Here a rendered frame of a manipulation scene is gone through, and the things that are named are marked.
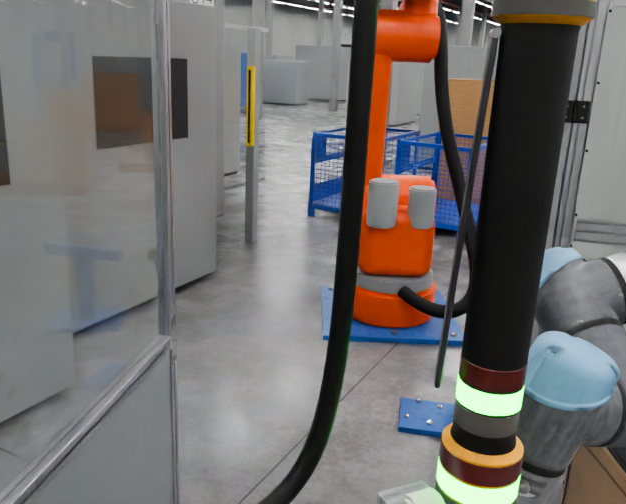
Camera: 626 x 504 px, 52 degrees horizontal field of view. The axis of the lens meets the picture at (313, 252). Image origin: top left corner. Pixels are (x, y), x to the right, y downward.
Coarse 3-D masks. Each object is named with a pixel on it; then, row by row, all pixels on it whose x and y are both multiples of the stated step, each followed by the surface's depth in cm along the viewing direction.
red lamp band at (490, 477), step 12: (444, 456) 34; (456, 468) 33; (468, 468) 33; (480, 468) 33; (492, 468) 33; (504, 468) 33; (516, 468) 33; (468, 480) 33; (480, 480) 33; (492, 480) 33; (504, 480) 33
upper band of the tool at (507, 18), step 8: (592, 0) 27; (496, 16) 28; (504, 16) 27; (512, 16) 27; (520, 16) 27; (528, 16) 27; (536, 16) 27; (544, 16) 26; (552, 16) 26; (560, 16) 26; (568, 16) 26; (576, 16) 26; (568, 24) 29; (576, 24) 27; (584, 24) 28
